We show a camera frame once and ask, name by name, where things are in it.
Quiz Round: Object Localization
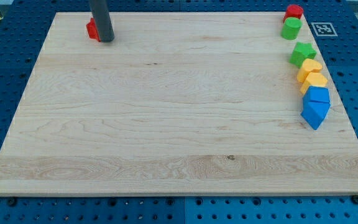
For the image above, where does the black bolt right front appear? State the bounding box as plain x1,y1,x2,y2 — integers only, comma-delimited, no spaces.
351,195,358,205

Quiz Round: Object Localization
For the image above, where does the green cylinder block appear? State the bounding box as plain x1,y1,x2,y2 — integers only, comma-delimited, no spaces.
281,17,302,40

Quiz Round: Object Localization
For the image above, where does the black bolt left front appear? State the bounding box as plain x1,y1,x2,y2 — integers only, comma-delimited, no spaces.
6,197,17,207

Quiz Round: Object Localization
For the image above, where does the black bolt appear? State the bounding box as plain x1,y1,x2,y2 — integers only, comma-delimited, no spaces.
351,195,358,205
6,197,17,207

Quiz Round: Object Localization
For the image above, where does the white fiducial marker tag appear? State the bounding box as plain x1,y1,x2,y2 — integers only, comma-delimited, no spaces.
311,22,337,37

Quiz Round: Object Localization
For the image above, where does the blue cube block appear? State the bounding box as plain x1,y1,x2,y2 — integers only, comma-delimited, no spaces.
303,86,331,110

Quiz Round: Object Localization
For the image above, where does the grey cylindrical robot arm rod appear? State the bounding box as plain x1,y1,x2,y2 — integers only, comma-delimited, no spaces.
86,0,114,42

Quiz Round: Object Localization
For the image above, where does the red block behind rod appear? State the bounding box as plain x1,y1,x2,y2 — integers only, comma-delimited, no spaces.
86,18,101,42

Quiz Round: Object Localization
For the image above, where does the red cylinder block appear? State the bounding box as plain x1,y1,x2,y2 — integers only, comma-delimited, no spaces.
283,4,304,22

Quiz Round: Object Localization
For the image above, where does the yellow hexagon block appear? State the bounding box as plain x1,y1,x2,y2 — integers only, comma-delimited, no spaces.
300,72,328,95

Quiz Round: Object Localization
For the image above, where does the light wooden board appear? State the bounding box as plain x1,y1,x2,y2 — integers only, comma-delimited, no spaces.
0,12,358,197

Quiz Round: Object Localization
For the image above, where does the blue pentagon block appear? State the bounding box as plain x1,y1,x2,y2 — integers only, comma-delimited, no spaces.
301,101,331,130

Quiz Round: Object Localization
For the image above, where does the green star block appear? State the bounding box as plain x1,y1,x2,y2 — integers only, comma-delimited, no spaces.
289,42,317,68

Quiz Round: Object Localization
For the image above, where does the yellow heart block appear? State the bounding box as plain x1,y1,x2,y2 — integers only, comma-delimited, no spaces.
296,58,323,83

